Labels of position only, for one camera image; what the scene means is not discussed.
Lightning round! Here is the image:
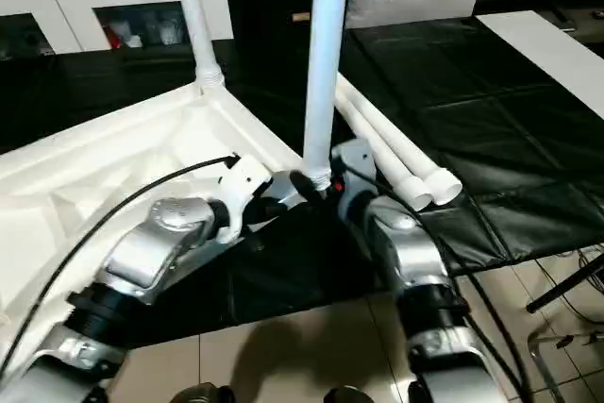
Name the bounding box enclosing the white plastic upturned table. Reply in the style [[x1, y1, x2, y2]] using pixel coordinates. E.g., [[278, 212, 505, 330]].
[[0, 15, 604, 343]]

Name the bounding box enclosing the white plastic table top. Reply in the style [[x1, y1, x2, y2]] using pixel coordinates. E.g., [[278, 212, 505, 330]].
[[0, 76, 331, 376]]

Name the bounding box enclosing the dark robot leg part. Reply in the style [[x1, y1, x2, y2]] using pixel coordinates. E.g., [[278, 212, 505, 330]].
[[174, 386, 237, 403], [325, 386, 374, 403]]

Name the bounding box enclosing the black floor stand foot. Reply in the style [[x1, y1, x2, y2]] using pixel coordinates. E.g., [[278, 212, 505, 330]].
[[526, 256, 604, 314]]

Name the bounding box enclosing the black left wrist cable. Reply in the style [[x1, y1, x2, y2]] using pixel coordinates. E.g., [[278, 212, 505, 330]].
[[0, 155, 242, 366]]

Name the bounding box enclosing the white plastic table leg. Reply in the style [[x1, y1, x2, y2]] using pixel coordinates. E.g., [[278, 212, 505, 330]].
[[169, 0, 227, 91], [334, 86, 433, 211], [335, 75, 462, 207], [300, 0, 354, 193]]

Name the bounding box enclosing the silver metal floor frame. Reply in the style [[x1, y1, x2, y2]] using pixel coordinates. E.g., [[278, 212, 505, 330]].
[[527, 330, 604, 403]]

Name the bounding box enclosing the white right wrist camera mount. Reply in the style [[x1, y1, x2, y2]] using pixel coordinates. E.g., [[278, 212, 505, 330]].
[[329, 141, 378, 204]]

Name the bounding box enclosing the white board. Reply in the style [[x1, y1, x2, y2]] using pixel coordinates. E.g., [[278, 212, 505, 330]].
[[475, 10, 604, 121]]

